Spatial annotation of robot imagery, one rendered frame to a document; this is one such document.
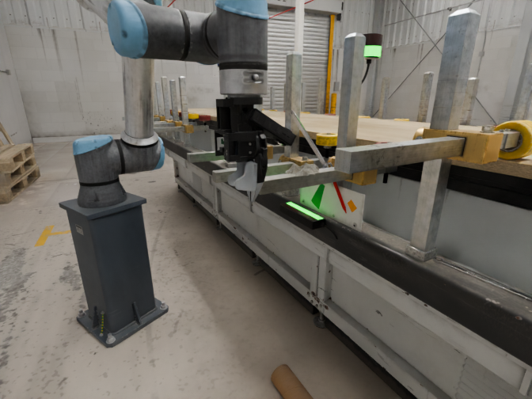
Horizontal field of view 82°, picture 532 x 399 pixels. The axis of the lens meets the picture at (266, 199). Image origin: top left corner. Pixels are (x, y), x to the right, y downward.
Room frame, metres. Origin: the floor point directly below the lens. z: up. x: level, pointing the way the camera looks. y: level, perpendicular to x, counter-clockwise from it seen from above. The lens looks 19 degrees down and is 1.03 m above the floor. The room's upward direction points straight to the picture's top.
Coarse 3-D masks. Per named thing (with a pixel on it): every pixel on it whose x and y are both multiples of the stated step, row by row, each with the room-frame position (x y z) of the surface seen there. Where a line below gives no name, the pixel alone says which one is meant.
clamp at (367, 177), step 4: (332, 160) 0.81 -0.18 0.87; (332, 164) 0.81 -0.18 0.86; (360, 172) 0.72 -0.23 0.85; (364, 172) 0.72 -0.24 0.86; (368, 172) 0.72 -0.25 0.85; (372, 172) 0.73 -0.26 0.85; (376, 172) 0.74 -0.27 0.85; (352, 176) 0.74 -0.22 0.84; (356, 176) 0.73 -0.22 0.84; (360, 176) 0.72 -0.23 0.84; (364, 176) 0.72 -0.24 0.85; (368, 176) 0.72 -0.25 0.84; (372, 176) 0.73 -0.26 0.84; (376, 176) 0.74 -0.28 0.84; (348, 180) 0.75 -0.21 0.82; (352, 180) 0.74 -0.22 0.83; (356, 180) 0.73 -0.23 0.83; (360, 180) 0.72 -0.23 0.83; (364, 180) 0.72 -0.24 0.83; (368, 180) 0.73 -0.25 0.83; (372, 180) 0.73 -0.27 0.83; (360, 184) 0.72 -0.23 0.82; (364, 184) 0.72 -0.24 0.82
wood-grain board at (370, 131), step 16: (192, 112) 2.58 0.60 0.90; (208, 112) 2.58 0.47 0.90; (272, 112) 2.58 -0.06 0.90; (320, 128) 1.30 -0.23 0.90; (336, 128) 1.30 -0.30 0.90; (368, 128) 1.30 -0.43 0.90; (384, 128) 1.30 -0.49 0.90; (400, 128) 1.30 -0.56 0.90; (416, 128) 1.30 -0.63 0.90; (464, 128) 1.30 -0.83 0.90; (480, 128) 1.30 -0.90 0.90; (368, 144) 0.95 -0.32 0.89; (512, 160) 0.64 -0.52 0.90; (528, 160) 0.64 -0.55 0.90; (528, 176) 0.59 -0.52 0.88
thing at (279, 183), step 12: (384, 168) 0.80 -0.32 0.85; (396, 168) 0.83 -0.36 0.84; (264, 180) 0.62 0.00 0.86; (276, 180) 0.63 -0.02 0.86; (288, 180) 0.65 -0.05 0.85; (300, 180) 0.66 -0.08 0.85; (312, 180) 0.68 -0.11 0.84; (324, 180) 0.70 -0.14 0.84; (336, 180) 0.72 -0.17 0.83; (264, 192) 0.62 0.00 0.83
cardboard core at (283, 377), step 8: (280, 368) 0.86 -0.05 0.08; (288, 368) 0.87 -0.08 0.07; (272, 376) 0.85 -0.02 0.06; (280, 376) 0.83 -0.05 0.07; (288, 376) 0.83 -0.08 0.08; (280, 384) 0.81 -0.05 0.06; (288, 384) 0.80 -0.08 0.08; (296, 384) 0.80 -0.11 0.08; (280, 392) 0.80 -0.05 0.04; (288, 392) 0.78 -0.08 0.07; (296, 392) 0.77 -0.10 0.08; (304, 392) 0.77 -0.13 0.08
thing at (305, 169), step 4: (304, 164) 0.69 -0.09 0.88; (308, 164) 0.69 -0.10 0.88; (292, 168) 0.68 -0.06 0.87; (296, 168) 0.68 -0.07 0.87; (300, 168) 0.69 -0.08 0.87; (304, 168) 0.68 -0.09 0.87; (308, 168) 0.68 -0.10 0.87; (312, 168) 0.68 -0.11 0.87; (316, 168) 0.71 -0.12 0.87; (288, 172) 0.68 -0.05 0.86; (292, 172) 0.67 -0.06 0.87; (296, 172) 0.68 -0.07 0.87; (300, 172) 0.66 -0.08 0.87; (304, 172) 0.65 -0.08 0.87; (308, 172) 0.66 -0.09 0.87; (312, 172) 0.67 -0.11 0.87; (316, 172) 0.68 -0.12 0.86; (296, 176) 0.65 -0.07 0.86
